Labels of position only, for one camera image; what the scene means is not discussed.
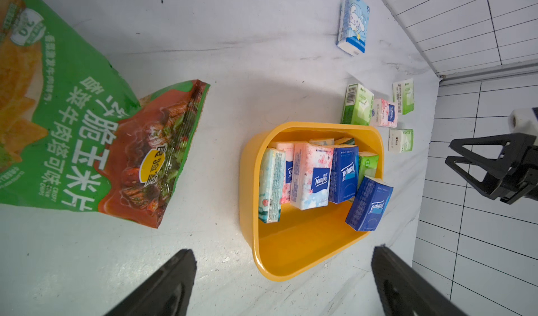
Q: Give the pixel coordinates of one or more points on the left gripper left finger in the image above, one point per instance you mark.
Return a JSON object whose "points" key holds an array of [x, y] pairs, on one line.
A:
{"points": [[166, 292]]}

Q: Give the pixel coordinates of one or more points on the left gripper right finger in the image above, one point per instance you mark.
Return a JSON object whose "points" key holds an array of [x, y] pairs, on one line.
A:
{"points": [[402, 291]]}

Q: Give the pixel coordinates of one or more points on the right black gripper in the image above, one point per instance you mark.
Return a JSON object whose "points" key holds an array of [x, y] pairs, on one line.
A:
{"points": [[509, 160]]}

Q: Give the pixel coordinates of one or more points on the dark blue tissue pack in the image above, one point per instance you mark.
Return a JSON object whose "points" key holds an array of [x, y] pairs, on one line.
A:
{"points": [[344, 177], [369, 204]]}

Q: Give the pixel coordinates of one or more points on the green tissue pack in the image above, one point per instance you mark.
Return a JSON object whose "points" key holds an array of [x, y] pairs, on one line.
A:
{"points": [[403, 95], [358, 105], [400, 140], [368, 164]]}

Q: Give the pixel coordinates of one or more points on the yellow plastic storage box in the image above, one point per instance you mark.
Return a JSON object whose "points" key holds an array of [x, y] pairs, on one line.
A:
{"points": [[301, 239]]}

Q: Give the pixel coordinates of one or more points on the dark blue tissue pack front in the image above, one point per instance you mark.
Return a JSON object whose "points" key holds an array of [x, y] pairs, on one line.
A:
{"points": [[344, 177]]}

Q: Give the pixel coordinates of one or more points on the green tissue pack front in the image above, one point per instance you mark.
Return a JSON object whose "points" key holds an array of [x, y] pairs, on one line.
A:
{"points": [[368, 164]]}

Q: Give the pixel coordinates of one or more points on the teal tissue pack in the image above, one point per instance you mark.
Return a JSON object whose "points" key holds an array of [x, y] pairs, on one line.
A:
{"points": [[271, 184], [345, 141]]}

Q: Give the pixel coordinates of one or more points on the light blue tissue pack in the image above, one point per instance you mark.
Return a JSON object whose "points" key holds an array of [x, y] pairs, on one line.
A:
{"points": [[353, 26]]}

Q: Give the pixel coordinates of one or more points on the pink white tissue pack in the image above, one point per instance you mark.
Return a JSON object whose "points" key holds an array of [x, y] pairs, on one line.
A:
{"points": [[288, 148]]}

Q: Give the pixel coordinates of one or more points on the green red chips bag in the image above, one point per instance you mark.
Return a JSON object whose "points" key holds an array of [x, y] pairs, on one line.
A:
{"points": [[73, 134]]}

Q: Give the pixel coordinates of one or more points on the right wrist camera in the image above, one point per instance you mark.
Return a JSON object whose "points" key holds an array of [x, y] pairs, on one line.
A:
{"points": [[524, 121]]}

